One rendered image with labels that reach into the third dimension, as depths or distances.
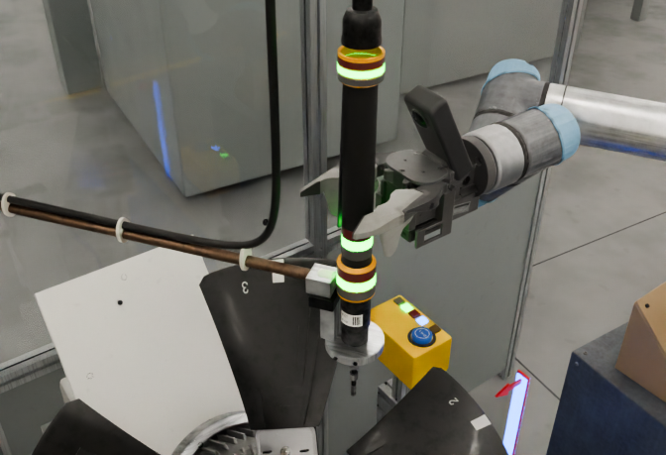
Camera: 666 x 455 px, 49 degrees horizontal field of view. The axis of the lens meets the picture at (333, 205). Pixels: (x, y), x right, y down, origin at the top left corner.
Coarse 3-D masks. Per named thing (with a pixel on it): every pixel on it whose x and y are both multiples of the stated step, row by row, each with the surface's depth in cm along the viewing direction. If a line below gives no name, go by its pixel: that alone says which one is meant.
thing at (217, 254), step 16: (0, 208) 94; (16, 208) 93; (32, 208) 93; (64, 224) 91; (80, 224) 91; (96, 224) 90; (144, 240) 88; (160, 240) 87; (208, 256) 86; (224, 256) 85; (272, 272) 84; (288, 272) 83; (304, 272) 82
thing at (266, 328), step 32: (224, 288) 102; (256, 288) 101; (288, 288) 101; (224, 320) 102; (256, 320) 101; (288, 320) 100; (256, 352) 100; (288, 352) 99; (320, 352) 98; (256, 384) 100; (288, 384) 98; (320, 384) 97; (256, 416) 100; (288, 416) 98; (320, 416) 97
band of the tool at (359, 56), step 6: (342, 48) 67; (378, 48) 67; (342, 54) 65; (348, 54) 68; (354, 54) 68; (360, 54) 69; (366, 54) 68; (372, 54) 68; (378, 54) 68; (384, 54) 66; (348, 60) 65; (354, 60) 64; (360, 60) 64; (366, 60) 64; (372, 60) 65; (342, 66) 66; (354, 78) 65; (360, 78) 65; (366, 78) 65; (372, 78) 66
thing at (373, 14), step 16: (352, 0) 63; (368, 0) 63; (352, 16) 63; (368, 16) 63; (352, 32) 64; (368, 32) 63; (352, 48) 64; (368, 48) 64; (352, 304) 81; (368, 304) 81; (352, 320) 82; (368, 320) 83; (352, 336) 83; (368, 336) 85
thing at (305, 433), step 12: (264, 432) 100; (276, 432) 99; (288, 432) 98; (300, 432) 98; (312, 432) 97; (264, 444) 99; (276, 444) 99; (288, 444) 98; (300, 444) 97; (312, 444) 97
